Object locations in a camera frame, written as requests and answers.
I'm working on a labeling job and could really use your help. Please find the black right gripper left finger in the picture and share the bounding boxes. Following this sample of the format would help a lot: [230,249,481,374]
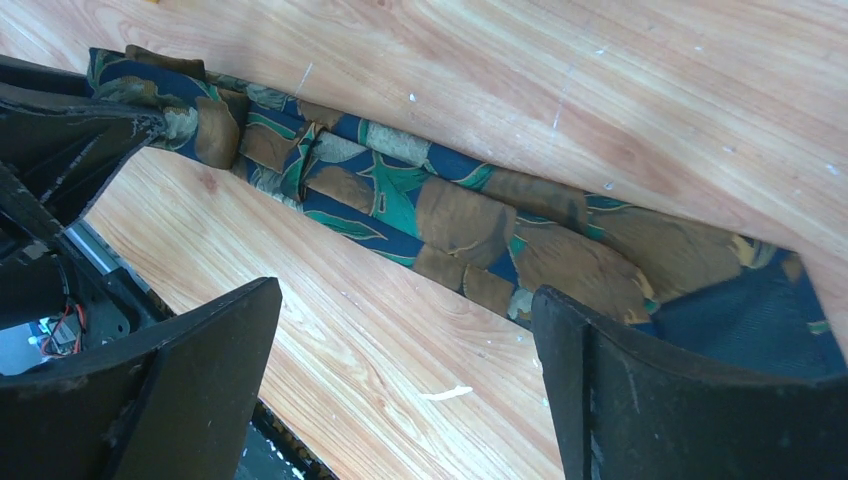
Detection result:
[1,277,282,479]

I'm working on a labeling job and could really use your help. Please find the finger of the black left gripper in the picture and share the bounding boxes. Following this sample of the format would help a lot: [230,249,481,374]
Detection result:
[1,55,90,99]
[1,83,166,226]

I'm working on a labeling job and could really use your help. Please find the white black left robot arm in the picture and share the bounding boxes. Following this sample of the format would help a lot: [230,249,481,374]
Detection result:
[1,56,165,331]

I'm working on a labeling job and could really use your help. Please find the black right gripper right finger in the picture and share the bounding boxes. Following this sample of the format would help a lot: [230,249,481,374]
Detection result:
[531,286,847,479]

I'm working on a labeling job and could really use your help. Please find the dark patterned necktie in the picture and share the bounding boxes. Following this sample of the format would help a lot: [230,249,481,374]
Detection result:
[86,45,847,379]

